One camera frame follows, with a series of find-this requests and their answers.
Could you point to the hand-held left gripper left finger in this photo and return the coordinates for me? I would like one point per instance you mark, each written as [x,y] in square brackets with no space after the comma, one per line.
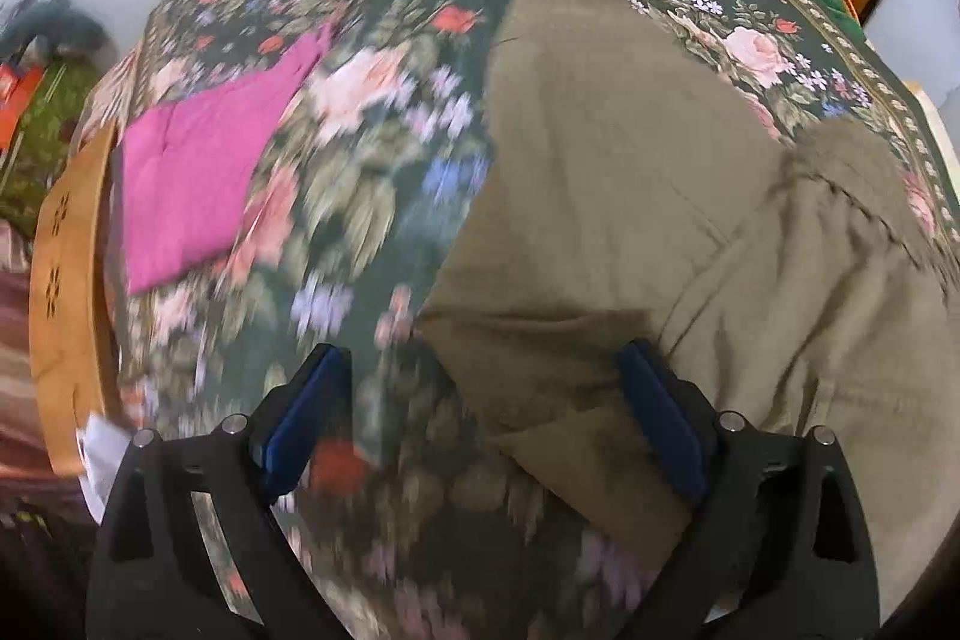
[296,419]

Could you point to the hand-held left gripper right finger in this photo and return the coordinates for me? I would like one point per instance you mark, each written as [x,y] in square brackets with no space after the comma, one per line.
[664,422]

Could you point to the olive green pants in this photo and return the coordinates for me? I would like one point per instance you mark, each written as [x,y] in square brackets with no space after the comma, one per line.
[600,160]

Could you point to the white cloth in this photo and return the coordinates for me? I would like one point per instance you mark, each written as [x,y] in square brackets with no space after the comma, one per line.
[101,460]

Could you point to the pink folded cloth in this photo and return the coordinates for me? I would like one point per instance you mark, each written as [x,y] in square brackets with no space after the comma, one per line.
[195,175]

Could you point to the wooden lap tray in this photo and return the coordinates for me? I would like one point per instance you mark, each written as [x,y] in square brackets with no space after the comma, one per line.
[67,280]

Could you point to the floral bed blanket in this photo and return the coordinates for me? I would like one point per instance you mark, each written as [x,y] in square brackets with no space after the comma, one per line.
[375,160]

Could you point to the green patterned storage bag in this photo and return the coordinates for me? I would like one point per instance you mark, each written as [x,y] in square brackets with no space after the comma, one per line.
[45,145]

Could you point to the striped cloth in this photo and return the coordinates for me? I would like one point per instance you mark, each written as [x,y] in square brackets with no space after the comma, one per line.
[105,93]

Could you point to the orange box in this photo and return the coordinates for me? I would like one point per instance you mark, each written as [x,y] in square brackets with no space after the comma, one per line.
[15,100]

